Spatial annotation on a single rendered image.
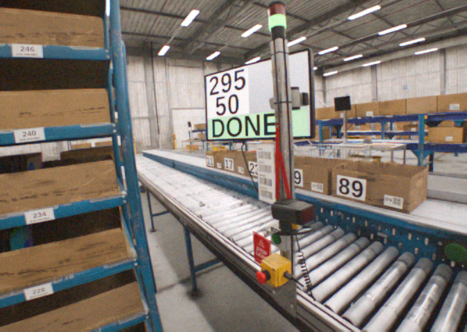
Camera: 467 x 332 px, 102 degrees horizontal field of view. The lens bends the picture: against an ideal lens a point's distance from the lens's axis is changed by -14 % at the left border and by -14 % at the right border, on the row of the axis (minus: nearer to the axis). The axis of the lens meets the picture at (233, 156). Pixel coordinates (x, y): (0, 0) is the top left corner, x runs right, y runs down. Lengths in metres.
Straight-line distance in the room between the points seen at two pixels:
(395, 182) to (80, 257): 1.21
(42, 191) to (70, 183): 0.07
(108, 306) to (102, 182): 0.40
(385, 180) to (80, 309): 1.25
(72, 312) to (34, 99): 0.61
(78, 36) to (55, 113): 0.21
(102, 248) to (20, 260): 0.20
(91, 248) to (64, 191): 0.18
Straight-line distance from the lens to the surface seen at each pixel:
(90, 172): 0.70
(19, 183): 0.73
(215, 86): 0.99
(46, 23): 0.76
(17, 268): 0.80
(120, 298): 0.86
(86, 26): 0.75
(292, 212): 0.60
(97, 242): 0.74
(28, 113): 0.71
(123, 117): 0.66
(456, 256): 1.11
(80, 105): 0.70
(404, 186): 1.15
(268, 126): 0.82
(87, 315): 0.87
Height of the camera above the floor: 1.30
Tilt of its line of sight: 7 degrees down
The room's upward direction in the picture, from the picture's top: 4 degrees counter-clockwise
